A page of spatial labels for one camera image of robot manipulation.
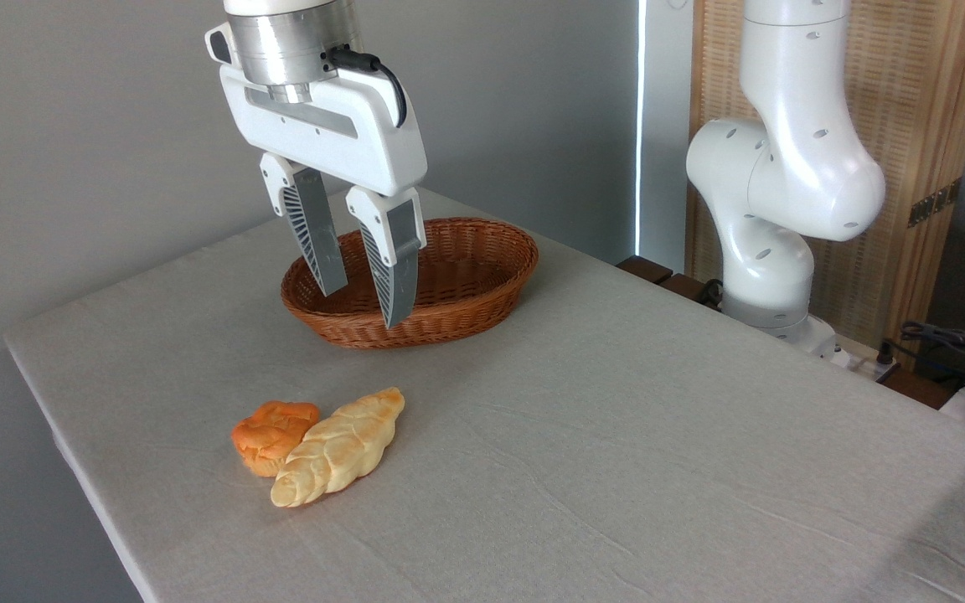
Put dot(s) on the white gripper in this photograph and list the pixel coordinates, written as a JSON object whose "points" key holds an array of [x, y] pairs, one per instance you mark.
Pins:
{"points": [[340, 134]]}

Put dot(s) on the orange bread roll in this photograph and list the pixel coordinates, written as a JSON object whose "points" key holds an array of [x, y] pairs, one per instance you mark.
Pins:
{"points": [[269, 431]]}

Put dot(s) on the brown wicker basket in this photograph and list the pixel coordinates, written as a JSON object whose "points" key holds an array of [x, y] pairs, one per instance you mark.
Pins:
{"points": [[466, 276]]}

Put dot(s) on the pale braided bread loaf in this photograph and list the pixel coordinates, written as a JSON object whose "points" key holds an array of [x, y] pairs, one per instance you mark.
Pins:
{"points": [[336, 452]]}

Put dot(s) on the dark brown wooden board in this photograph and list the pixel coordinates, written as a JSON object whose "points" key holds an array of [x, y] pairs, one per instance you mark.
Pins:
{"points": [[646, 268]]}

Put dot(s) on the grey tablecloth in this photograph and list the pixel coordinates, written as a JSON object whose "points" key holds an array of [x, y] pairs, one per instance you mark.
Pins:
{"points": [[616, 461]]}

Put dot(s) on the white power strip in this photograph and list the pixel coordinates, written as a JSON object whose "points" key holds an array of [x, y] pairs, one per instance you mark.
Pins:
{"points": [[855, 360]]}

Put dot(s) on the wooden folding screen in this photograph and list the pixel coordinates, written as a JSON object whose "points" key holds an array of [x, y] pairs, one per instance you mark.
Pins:
{"points": [[910, 84]]}

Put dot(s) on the dark metal screen hinge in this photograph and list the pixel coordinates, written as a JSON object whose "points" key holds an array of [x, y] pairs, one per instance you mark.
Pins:
{"points": [[933, 203]]}

